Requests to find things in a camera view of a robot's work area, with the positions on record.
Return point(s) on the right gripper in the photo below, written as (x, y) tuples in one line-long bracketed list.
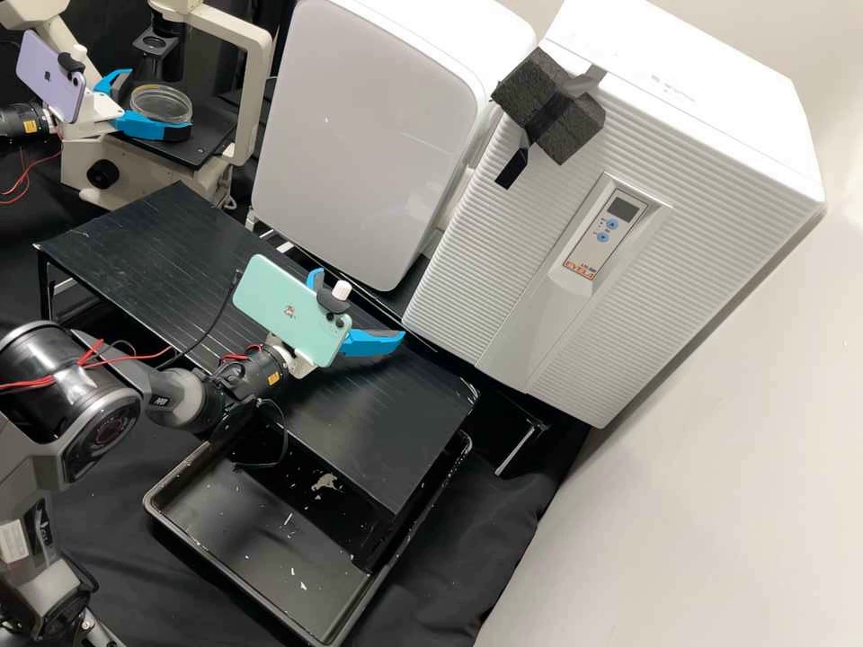
[(300, 367)]

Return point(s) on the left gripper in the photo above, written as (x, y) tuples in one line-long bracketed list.
[(98, 114)]

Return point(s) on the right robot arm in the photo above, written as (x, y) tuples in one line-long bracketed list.
[(67, 397)]

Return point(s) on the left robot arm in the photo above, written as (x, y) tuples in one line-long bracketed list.
[(27, 120)]

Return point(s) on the petri dish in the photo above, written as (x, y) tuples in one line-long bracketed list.
[(162, 101)]

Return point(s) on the cream microscope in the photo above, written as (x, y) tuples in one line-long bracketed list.
[(253, 81)]

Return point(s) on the black platform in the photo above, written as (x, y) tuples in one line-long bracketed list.
[(168, 269), (499, 404)]

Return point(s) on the white box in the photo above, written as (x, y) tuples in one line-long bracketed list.
[(357, 135)]

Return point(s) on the black tray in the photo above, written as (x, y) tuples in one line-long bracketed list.
[(256, 526)]

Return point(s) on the incubator door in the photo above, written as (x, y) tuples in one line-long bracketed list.
[(708, 269)]

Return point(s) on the white incubator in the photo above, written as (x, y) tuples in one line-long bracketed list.
[(674, 61)]

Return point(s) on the right wrist camera phone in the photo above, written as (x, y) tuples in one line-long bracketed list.
[(290, 310)]

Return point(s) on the wrist camera phone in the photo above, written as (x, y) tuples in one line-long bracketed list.
[(50, 77), (290, 310)]

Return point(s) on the left wrist camera phone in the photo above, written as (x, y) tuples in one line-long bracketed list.
[(50, 77)]

